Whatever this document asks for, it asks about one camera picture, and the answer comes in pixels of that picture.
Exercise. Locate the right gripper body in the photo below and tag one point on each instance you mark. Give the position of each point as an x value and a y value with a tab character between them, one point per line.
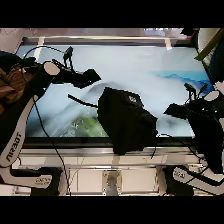
176	112

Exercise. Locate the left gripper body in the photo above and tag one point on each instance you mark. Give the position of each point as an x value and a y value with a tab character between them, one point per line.
87	78

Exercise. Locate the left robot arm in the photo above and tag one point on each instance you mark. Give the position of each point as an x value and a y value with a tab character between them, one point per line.
16	141

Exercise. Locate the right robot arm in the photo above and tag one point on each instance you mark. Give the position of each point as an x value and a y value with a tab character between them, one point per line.
207	133

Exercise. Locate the brown garment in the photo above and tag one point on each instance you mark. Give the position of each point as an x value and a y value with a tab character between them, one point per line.
11	86

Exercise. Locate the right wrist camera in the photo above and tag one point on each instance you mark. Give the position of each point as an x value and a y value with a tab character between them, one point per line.
190	89

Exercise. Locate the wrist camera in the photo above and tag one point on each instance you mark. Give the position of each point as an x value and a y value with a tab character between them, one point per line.
190	89
68	53

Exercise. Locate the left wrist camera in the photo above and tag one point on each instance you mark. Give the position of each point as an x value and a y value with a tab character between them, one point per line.
68	53

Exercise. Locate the silver frame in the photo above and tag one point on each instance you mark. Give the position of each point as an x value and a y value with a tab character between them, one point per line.
113	151

